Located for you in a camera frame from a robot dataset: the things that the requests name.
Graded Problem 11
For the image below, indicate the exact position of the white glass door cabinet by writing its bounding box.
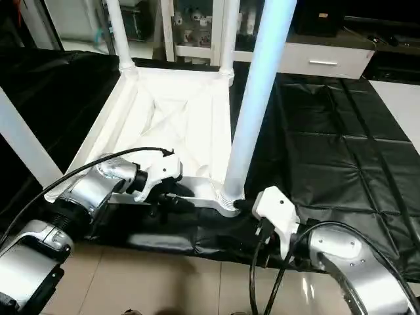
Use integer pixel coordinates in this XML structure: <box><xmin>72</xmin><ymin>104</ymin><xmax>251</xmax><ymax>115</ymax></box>
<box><xmin>157</xmin><ymin>0</ymin><xmax>263</xmax><ymax>63</ymax></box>

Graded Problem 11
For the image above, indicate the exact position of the black plastic work mat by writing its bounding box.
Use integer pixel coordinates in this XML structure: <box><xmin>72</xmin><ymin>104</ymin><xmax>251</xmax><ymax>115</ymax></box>
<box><xmin>0</xmin><ymin>46</ymin><xmax>420</xmax><ymax>280</ymax></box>

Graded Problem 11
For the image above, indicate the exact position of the white side table board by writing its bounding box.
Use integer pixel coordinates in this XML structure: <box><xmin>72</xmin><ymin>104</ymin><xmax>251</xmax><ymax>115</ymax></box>
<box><xmin>371</xmin><ymin>79</ymin><xmax>420</xmax><ymax>155</ymax></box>

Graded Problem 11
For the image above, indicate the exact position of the white low drawer unit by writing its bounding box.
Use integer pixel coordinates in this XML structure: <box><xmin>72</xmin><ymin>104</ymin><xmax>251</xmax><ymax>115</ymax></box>
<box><xmin>279</xmin><ymin>43</ymin><xmax>375</xmax><ymax>79</ymax></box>

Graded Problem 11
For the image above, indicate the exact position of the white plastic children's table top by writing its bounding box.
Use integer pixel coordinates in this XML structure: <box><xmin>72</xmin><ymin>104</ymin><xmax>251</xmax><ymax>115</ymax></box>
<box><xmin>43</xmin><ymin>66</ymin><xmax>245</xmax><ymax>217</ymax></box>

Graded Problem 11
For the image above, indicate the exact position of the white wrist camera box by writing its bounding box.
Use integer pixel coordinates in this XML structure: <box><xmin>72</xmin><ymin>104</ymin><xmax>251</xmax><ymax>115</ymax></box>
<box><xmin>253</xmin><ymin>186</ymin><xmax>301</xmax><ymax>260</ymax></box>
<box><xmin>135</xmin><ymin>152</ymin><xmax>183</xmax><ymax>201</ymax></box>

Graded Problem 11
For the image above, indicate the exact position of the white plastic table leg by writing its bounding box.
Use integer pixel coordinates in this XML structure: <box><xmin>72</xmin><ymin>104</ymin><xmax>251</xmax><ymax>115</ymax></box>
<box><xmin>0</xmin><ymin>85</ymin><xmax>65</xmax><ymax>198</ymax></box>
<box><xmin>220</xmin><ymin>0</ymin><xmax>297</xmax><ymax>211</ymax></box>
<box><xmin>105</xmin><ymin>0</ymin><xmax>140</xmax><ymax>74</ymax></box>
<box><xmin>219</xmin><ymin>0</ymin><xmax>241</xmax><ymax>78</ymax></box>

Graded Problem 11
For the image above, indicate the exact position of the black box with yellow label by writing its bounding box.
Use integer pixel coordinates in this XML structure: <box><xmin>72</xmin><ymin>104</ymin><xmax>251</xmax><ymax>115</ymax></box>
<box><xmin>295</xmin><ymin>0</ymin><xmax>345</xmax><ymax>35</ymax></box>

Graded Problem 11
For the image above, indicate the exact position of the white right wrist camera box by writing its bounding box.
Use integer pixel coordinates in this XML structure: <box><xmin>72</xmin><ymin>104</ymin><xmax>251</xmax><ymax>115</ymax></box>
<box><xmin>253</xmin><ymin>186</ymin><xmax>301</xmax><ymax>260</ymax></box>

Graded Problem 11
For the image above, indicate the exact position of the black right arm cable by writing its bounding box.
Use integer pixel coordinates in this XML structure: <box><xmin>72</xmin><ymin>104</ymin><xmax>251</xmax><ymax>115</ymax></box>
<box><xmin>248</xmin><ymin>220</ymin><xmax>420</xmax><ymax>315</ymax></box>

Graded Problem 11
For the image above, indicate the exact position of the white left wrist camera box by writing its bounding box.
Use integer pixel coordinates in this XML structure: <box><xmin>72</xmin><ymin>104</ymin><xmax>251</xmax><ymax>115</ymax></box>
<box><xmin>135</xmin><ymin>152</ymin><xmax>183</xmax><ymax>201</ymax></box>

